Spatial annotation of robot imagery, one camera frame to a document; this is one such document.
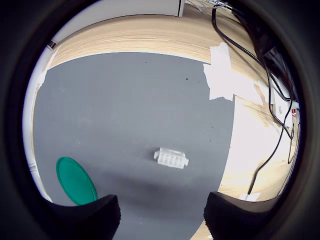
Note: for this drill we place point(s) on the small white plastic terminal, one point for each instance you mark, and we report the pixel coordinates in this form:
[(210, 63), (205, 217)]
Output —
[(171, 158)]

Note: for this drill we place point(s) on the round green lid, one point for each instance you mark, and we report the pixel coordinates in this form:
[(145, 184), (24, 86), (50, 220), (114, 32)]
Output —
[(75, 181)]

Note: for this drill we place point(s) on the white tape piece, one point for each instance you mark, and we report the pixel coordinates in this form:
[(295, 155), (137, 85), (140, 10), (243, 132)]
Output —
[(253, 197), (50, 62), (220, 75)]

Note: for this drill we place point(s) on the dark grey mat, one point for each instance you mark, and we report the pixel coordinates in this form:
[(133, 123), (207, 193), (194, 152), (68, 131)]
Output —
[(125, 105)]

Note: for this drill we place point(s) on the white power strip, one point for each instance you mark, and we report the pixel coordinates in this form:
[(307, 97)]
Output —
[(277, 107)]

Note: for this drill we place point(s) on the black stand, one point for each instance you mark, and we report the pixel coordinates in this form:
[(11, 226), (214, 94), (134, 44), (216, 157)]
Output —
[(272, 55)]

